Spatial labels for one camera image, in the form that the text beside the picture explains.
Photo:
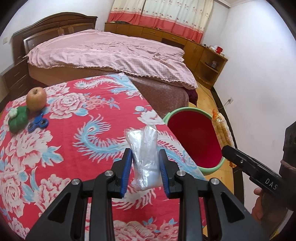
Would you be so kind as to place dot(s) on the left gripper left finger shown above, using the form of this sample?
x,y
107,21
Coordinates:
x,y
126,164

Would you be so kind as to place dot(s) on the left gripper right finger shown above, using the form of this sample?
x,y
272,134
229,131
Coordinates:
x,y
163,161

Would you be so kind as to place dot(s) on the white plastic bag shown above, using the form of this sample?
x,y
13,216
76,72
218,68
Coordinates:
x,y
143,143

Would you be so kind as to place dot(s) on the golden snack wrapper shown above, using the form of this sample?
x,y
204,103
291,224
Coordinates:
x,y
222,130

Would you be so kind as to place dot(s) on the right hand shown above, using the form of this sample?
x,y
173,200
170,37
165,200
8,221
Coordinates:
x,y
267,207

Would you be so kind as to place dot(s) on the red bin green rim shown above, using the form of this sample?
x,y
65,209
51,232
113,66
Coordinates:
x,y
194,130

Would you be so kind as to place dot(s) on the red floral tablecloth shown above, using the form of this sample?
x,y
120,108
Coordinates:
x,y
85,136

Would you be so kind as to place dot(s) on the blue fidget spinner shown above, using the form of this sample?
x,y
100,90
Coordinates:
x,y
38,122

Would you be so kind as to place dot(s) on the red apple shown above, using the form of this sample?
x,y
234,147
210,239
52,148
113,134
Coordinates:
x,y
36,99

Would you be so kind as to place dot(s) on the pink quilt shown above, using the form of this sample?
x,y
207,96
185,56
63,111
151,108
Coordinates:
x,y
105,50

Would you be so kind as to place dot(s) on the green plush toy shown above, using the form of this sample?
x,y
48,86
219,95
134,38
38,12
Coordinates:
x,y
18,119

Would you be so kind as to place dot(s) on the red cup on cabinet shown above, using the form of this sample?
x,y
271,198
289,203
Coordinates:
x,y
219,50

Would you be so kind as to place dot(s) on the dark wooden nightstand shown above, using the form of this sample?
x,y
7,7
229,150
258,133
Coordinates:
x,y
17,79

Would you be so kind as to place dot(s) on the red white curtain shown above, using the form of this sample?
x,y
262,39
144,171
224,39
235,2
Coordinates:
x,y
186,18

